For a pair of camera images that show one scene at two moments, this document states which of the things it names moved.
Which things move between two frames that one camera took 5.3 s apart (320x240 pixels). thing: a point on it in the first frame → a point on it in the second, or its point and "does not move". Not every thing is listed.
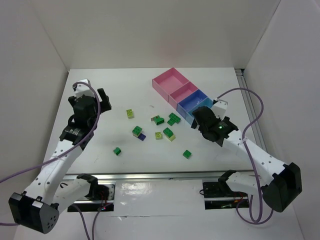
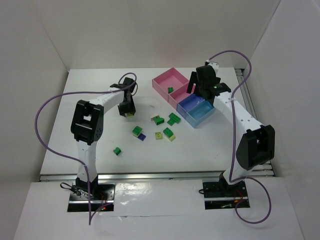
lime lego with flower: (158, 135) does not move
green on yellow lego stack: (169, 133) does not move
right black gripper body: (198, 115) → (194, 81)
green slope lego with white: (158, 120) does not move
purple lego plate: (141, 136) does not move
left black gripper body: (104, 100) → (126, 109)
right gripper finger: (194, 124) → (193, 80)
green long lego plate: (173, 119) does not move
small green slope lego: (117, 151) does not move
